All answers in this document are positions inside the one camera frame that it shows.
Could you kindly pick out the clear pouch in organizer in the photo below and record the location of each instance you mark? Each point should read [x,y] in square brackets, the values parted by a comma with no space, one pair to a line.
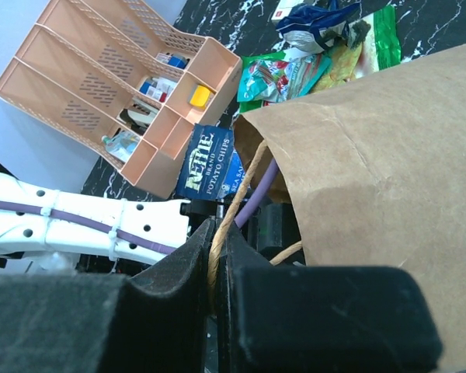
[121,145]

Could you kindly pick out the dark blue snack bag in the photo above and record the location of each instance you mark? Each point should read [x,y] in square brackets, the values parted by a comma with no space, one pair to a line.
[316,28]

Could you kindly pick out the small white box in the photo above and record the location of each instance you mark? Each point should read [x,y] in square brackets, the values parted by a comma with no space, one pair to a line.
[284,8]

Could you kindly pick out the brown paper bag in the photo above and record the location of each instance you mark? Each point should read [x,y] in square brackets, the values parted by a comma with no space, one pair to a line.
[376,172]

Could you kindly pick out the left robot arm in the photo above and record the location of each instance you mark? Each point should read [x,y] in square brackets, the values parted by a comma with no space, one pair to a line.
[62,231]

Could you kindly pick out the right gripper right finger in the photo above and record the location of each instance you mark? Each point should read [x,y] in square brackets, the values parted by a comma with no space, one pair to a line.
[319,319]

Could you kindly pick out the stapler in organizer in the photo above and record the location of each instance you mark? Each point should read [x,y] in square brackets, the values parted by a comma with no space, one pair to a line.
[139,114]

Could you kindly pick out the navy Kettle chips bag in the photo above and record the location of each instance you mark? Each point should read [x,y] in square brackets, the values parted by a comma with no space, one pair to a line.
[212,168]

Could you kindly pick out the green chips bag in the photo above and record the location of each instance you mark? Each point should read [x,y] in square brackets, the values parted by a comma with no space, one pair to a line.
[379,50]

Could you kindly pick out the yellow sticky note block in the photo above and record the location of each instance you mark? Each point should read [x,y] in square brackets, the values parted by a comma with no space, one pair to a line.
[200,96]

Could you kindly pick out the orange plastic desk organizer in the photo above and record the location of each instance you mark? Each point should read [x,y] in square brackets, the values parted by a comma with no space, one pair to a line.
[84,61]

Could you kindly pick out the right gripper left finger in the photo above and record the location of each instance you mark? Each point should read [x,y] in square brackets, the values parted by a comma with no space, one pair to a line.
[152,322]

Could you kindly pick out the teal snack packet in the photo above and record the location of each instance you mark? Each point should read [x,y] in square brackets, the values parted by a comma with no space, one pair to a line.
[275,81]

